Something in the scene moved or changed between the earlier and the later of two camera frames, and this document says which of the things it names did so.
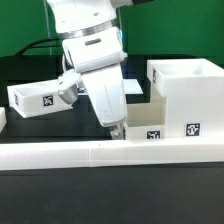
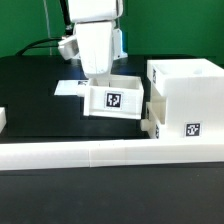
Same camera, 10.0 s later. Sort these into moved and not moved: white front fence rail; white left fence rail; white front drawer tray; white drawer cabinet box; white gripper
Moved: white front drawer tray; white gripper
Not moved: white left fence rail; white drawer cabinet box; white front fence rail
